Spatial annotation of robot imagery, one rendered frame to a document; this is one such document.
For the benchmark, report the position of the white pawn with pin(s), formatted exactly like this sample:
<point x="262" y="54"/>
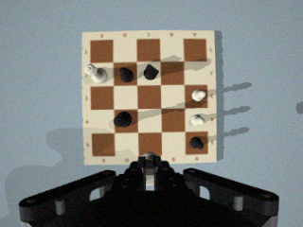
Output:
<point x="197" y="120"/>
<point x="198" y="96"/>

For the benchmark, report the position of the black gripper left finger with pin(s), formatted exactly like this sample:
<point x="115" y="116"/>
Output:
<point x="39" y="209"/>

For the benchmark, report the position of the brown and cream chessboard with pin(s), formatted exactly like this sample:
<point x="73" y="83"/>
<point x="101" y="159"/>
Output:
<point x="161" y="108"/>

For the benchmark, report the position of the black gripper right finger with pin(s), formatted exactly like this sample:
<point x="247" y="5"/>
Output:
<point x="258" y="205"/>

